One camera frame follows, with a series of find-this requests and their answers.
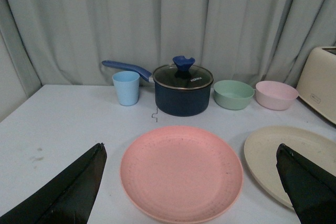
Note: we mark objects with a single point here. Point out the cream toaster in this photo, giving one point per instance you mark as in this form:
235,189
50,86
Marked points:
316,85

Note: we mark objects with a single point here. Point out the light blue cup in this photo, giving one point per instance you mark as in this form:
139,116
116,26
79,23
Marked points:
126,84

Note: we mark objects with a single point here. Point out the pink bowl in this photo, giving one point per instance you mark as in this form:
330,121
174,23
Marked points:
275,95

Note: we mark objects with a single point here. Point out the pink plate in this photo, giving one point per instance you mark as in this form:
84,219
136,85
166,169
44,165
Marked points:
181,174

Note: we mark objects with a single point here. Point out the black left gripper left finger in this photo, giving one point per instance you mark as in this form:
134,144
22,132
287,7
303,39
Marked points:
67,198

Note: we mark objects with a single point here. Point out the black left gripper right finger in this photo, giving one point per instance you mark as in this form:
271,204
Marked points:
310,188

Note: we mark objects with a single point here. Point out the dark blue saucepan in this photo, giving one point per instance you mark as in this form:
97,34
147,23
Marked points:
171,101

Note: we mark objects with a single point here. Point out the grey curtain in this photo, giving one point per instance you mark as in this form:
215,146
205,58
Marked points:
65,41

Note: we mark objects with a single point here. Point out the glass pot lid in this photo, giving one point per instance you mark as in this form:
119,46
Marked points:
182,74

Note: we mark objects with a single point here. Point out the green bowl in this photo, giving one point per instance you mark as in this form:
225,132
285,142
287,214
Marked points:
233,95

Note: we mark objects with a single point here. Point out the cream plate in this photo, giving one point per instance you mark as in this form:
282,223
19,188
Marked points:
260,154

